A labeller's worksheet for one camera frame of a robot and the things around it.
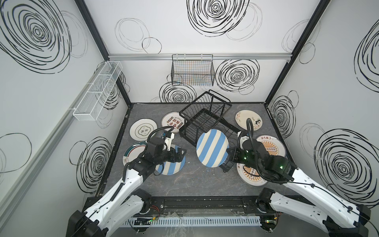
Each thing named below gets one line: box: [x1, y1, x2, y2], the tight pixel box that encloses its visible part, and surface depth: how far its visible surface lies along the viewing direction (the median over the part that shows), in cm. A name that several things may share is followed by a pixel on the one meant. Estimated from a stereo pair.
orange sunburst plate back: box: [256, 134, 287, 158], surface depth 98 cm
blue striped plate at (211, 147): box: [195, 128, 230, 168], surface depth 78 cm
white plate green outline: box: [129, 118, 158, 142], surface depth 107 cm
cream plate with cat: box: [234, 109, 264, 131], surface depth 112 cm
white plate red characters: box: [160, 111, 186, 134], surface depth 111 cm
